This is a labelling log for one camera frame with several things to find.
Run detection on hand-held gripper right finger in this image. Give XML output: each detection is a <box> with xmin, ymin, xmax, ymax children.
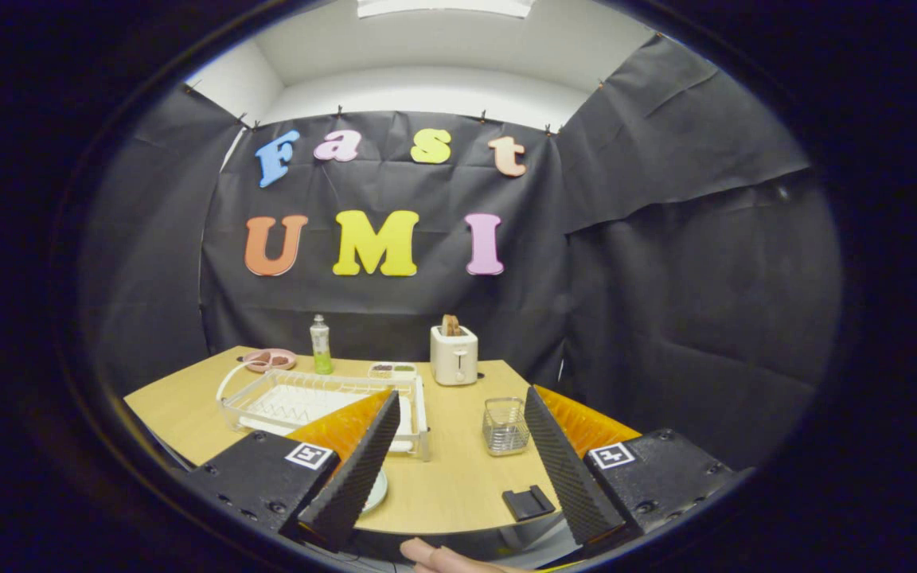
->
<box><xmin>524</xmin><ymin>386</ymin><xmax>746</xmax><ymax>554</ymax></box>

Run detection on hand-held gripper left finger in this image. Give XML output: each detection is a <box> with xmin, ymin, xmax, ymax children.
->
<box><xmin>176</xmin><ymin>388</ymin><xmax>401</xmax><ymax>552</ymax></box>

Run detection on light green plate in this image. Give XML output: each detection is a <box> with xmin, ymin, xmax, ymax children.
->
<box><xmin>359</xmin><ymin>468</ymin><xmax>389</xmax><ymax>515</ymax></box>

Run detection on metal wire basket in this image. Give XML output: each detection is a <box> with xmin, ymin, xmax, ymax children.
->
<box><xmin>481</xmin><ymin>396</ymin><xmax>531</xmax><ymax>457</ymax></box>

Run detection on white dish rack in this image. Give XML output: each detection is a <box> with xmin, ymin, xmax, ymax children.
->
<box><xmin>216</xmin><ymin>361</ymin><xmax>432</xmax><ymax>462</ymax></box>

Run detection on green dish soap bottle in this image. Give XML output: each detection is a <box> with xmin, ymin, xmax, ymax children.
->
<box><xmin>310</xmin><ymin>314</ymin><xmax>334</xmax><ymax>376</ymax></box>

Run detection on pink divided plate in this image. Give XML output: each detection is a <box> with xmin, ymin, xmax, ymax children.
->
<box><xmin>241</xmin><ymin>348</ymin><xmax>299</xmax><ymax>374</ymax></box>

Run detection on black table clamp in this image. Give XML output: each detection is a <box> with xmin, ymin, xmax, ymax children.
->
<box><xmin>501</xmin><ymin>485</ymin><xmax>556</xmax><ymax>523</ymax></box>

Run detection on white toaster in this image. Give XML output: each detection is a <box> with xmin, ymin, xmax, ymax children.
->
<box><xmin>429</xmin><ymin>325</ymin><xmax>480</xmax><ymax>388</ymax></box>

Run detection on black backdrop cloth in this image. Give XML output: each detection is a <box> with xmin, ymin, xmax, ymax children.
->
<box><xmin>80</xmin><ymin>32</ymin><xmax>843</xmax><ymax>470</ymax></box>

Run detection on ceiling light panel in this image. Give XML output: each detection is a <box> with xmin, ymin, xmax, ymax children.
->
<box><xmin>357</xmin><ymin>0</ymin><xmax>535</xmax><ymax>19</ymax></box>

